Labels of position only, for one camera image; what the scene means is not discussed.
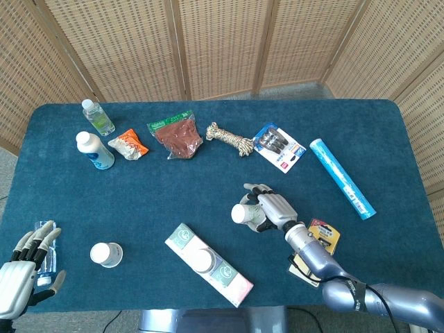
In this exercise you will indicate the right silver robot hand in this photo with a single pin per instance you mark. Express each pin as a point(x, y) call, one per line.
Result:
point(277, 208)

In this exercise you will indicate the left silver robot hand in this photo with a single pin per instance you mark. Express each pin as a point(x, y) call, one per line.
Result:
point(15, 284)

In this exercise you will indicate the white floral paper cup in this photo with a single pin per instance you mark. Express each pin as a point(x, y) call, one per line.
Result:
point(243, 213)
point(104, 254)
point(202, 260)

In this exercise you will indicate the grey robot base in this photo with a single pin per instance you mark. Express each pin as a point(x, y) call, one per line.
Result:
point(215, 320)

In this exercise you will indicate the crushed clear water bottle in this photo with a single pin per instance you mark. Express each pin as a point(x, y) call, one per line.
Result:
point(50, 260)

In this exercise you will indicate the yellow razor blister pack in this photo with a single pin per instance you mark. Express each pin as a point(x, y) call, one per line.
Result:
point(327, 234)

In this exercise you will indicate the battery blister pack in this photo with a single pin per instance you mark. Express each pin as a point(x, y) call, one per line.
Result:
point(277, 149)

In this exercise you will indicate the blue plastic roll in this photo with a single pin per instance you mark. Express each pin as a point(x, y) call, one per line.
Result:
point(343, 177)

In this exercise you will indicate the multicolour tissue pack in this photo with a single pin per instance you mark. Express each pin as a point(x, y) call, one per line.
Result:
point(236, 286)

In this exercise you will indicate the blue table cloth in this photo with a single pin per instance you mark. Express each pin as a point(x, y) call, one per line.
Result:
point(156, 194)

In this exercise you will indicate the bag of brown snack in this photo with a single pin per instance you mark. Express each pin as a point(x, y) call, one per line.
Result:
point(177, 137)

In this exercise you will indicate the white milk bottle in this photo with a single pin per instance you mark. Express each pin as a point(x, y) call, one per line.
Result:
point(97, 152)

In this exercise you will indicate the orange white snack packet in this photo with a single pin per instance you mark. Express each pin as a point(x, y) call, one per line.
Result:
point(128, 145)

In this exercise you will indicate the woven wooden folding screen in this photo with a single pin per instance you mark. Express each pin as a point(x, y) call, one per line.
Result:
point(222, 45)

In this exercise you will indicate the clear bottle green label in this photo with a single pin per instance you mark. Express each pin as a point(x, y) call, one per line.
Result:
point(98, 118)

